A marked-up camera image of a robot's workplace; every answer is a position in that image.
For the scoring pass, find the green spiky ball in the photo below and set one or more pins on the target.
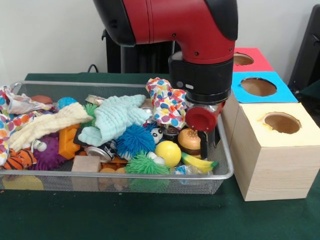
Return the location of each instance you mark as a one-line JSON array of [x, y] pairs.
[[90, 109]]

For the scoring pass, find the clear plastic bottle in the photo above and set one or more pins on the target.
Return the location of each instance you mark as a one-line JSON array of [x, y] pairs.
[[185, 170]]

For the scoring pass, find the wooden burger toy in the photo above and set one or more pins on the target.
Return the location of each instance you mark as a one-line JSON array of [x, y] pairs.
[[189, 140]]

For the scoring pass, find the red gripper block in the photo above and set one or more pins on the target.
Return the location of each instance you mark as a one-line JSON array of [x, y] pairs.
[[201, 119]]

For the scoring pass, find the dark green side table cloth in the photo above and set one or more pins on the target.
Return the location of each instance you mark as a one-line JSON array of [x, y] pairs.
[[311, 90]]

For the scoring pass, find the cream cloth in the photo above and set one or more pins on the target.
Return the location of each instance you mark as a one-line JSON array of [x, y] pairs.
[[45, 125]]

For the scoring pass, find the colourful polka-dot cloth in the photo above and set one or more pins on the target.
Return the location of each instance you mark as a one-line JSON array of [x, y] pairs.
[[167, 105]]

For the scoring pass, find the shallow clear mesh bin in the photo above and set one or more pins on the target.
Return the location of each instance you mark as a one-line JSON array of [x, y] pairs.
[[100, 182]]

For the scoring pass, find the dark green tablecloth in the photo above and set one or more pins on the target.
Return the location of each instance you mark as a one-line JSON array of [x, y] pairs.
[[150, 215]]

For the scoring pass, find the black drink can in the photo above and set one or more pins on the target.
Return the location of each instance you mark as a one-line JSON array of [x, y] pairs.
[[102, 151]]

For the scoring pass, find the wooden box with three holes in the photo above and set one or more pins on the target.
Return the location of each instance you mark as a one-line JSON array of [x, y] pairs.
[[280, 170]]

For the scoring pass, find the black floor stand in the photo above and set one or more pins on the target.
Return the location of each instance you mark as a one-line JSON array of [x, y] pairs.
[[307, 55]]

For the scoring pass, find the mint green knit cloth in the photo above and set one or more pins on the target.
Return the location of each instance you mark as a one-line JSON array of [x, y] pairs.
[[115, 117]]

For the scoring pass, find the yellow banana toy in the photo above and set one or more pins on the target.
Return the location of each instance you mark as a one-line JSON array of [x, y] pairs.
[[199, 162]]

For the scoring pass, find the yellow ball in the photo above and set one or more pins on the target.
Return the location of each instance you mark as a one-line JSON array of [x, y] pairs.
[[168, 153]]

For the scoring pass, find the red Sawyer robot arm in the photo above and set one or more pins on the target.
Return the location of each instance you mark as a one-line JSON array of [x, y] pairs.
[[175, 25]]

